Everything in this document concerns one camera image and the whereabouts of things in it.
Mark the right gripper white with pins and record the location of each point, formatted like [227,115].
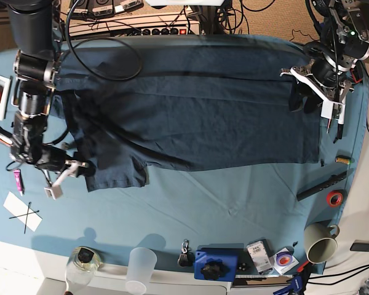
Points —
[57,165]

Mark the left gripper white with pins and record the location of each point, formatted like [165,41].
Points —
[320,77]

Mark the dark blue T-shirt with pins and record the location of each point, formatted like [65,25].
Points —
[190,109]

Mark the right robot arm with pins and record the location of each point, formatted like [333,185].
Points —
[38,33]

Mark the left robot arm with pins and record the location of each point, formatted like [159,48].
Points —
[343,40]

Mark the white marker pen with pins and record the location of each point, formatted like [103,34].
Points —
[339,133]

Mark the white paper card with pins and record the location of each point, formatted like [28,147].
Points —
[22,211]

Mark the pink glue tube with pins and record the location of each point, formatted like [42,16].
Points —
[19,181]

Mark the orange black tool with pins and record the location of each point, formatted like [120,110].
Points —
[357,73]

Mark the small brass battery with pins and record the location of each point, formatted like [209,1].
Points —
[344,160]

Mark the black flat bar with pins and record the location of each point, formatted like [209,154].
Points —
[334,179]

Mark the glass jar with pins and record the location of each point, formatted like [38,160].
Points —
[81,267]

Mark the red tape roll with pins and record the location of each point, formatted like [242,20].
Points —
[335,198]

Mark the clear plastic cup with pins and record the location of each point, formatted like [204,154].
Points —
[142,262]

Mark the beige ceramic mug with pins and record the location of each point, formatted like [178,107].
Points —
[320,242]

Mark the light blue table cloth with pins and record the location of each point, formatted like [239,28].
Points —
[226,208]

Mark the black adapter on table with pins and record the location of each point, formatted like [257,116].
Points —
[360,247]

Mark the purple tape in packet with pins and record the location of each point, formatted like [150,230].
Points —
[284,261]

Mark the white labelled box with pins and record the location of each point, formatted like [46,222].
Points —
[257,252]

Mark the black power strip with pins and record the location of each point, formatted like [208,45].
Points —
[157,31]

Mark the blue plastic block with knob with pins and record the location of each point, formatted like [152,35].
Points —
[215,264]

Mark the blue clamp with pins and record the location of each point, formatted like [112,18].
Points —
[298,283]

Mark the black foot pedal stop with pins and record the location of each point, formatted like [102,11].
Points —
[81,7]

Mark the black foot pedal zero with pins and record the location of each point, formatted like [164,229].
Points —
[102,8]

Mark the black foot pedal start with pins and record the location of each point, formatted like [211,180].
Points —
[121,6]

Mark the black key fob with chain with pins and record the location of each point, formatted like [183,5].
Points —
[186,257]

